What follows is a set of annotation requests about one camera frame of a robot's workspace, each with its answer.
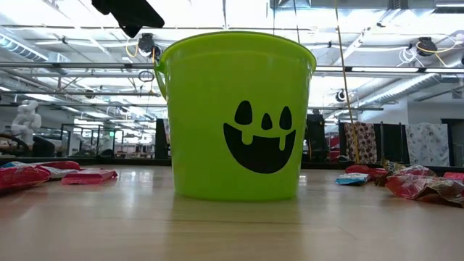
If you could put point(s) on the green jack-o'-lantern bucket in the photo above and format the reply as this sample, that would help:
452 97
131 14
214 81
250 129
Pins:
217 145

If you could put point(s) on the silver ceiling duct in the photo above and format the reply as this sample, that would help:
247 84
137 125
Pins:
406 88

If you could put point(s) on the black upright panel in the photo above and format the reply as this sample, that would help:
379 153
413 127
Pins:
161 139

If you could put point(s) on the red-patterned hanging cloth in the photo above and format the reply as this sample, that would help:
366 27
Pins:
360 142

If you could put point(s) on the black equipment tower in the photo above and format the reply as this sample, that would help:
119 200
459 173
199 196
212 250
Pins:
316 139

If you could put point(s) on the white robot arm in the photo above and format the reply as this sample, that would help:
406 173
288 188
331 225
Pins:
25 121

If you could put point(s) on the black partition panel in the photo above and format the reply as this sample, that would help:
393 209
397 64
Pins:
393 145

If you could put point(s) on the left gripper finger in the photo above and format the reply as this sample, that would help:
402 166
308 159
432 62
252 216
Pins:
117 14
145 16

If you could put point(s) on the grey ceiling duct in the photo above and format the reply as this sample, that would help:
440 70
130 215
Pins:
21 47

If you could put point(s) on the white patterned hanging cloth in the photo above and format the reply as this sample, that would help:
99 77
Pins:
427 144

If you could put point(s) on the black aluminium table frame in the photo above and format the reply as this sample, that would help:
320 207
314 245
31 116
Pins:
137 161

